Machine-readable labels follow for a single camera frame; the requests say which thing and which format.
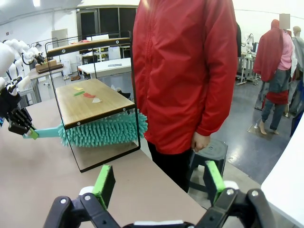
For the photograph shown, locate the white height-adjustable table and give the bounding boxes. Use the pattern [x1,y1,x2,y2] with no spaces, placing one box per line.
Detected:
[260,133,304,228]

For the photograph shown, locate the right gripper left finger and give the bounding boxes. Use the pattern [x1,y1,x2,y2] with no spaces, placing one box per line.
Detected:
[42,165,120,228]

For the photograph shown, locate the person in red jacket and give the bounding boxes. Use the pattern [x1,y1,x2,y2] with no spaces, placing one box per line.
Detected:
[131,0,239,193]

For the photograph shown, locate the black frame wooden shelf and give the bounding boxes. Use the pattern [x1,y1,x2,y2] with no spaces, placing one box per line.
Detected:
[44,30,141,173]

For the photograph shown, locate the white table grey legs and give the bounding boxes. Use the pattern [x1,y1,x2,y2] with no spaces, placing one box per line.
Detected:
[77,57,133,80]

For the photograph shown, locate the teal microfiber duster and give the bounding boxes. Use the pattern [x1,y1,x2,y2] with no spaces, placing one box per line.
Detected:
[22,111,148,148]

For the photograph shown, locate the person's left hand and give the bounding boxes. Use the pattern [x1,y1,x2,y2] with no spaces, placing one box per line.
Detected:
[190,132,211,152]

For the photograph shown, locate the white storage box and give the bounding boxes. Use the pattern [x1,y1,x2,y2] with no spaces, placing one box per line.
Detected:
[108,46,121,60]

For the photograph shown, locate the dark grey plastic stool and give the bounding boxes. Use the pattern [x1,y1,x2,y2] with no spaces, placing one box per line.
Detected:
[188,139,229,199]

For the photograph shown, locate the grey floor mat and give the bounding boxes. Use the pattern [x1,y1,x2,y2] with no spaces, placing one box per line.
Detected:
[247,123,281,141]

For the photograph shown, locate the dark glass door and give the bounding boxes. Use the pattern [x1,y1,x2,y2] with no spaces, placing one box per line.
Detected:
[76,6,138,40]

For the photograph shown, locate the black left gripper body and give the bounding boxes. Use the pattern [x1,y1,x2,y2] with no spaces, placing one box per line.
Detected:
[8,106,33,136]

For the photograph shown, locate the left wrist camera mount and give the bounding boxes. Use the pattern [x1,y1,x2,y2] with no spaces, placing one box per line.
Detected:
[0,82,22,121]

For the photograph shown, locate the wooden box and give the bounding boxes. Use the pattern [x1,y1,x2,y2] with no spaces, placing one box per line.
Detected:
[35,59,65,74]

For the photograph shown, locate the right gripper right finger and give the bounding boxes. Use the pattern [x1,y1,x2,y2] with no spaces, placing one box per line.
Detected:
[195,161,278,228]

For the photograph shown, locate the person's left forearm red sleeve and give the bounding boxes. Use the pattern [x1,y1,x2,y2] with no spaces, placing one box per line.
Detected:
[196,78,238,138]

